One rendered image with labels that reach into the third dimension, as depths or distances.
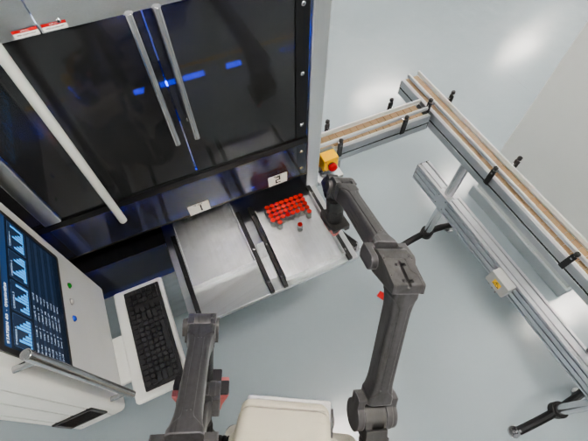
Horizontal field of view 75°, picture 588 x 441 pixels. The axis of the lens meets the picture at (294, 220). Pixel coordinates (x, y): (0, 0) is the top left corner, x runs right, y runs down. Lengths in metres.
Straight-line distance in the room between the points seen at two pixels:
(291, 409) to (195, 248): 0.87
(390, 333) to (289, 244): 0.80
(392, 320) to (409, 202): 2.07
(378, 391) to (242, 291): 0.73
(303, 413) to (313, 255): 0.76
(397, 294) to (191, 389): 0.44
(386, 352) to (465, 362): 1.63
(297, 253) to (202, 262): 0.38
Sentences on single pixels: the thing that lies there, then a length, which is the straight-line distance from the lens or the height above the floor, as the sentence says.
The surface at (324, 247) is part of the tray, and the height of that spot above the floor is 0.88.
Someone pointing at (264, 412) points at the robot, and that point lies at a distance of 0.95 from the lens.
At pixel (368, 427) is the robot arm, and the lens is 1.04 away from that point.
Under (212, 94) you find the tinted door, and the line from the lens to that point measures 1.22.
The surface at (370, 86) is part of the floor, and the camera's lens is 3.69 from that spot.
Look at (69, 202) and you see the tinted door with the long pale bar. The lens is 1.42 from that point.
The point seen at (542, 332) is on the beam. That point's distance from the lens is 2.20.
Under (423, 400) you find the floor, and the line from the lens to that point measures 2.40.
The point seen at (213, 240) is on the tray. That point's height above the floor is 0.88.
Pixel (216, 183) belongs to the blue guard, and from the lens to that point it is 1.48.
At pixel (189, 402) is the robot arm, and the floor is 1.54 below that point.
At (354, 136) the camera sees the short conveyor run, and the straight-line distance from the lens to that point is 1.91.
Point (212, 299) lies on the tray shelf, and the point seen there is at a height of 0.88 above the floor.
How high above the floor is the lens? 2.28
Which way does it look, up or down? 58 degrees down
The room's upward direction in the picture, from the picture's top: 1 degrees counter-clockwise
